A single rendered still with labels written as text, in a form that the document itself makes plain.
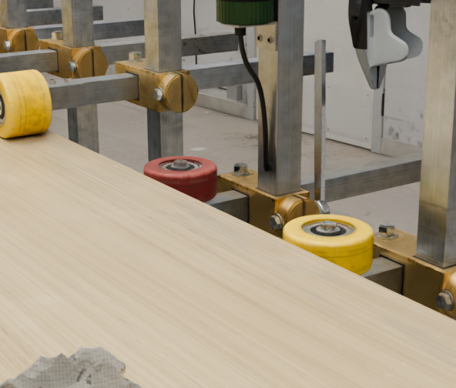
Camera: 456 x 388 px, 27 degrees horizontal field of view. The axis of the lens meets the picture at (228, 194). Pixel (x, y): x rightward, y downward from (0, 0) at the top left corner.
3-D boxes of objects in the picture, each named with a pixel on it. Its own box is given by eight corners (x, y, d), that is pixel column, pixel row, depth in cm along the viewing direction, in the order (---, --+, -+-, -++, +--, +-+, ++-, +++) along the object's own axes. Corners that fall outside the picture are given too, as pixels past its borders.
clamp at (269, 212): (250, 207, 119) (250, 167, 117) (320, 238, 108) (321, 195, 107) (212, 215, 116) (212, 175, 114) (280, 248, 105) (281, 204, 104)
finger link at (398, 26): (413, 93, 106) (417, 8, 103) (365, 87, 109) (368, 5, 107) (425, 88, 108) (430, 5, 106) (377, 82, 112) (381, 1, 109)
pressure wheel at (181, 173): (192, 242, 114) (191, 147, 110) (231, 262, 108) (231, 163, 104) (133, 255, 110) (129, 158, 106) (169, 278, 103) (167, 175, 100)
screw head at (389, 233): (387, 230, 97) (387, 219, 96) (401, 236, 95) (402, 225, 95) (370, 234, 95) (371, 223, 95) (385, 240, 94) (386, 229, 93)
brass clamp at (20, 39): (12, 48, 175) (11, 19, 174) (43, 58, 165) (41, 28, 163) (-20, 51, 172) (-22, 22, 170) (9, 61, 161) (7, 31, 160)
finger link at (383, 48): (400, 98, 104) (404, 11, 101) (351, 91, 107) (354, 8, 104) (413, 93, 106) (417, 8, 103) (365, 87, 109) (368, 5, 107)
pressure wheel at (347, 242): (284, 319, 93) (286, 206, 90) (368, 324, 92) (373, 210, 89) (277, 358, 86) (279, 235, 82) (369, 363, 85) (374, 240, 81)
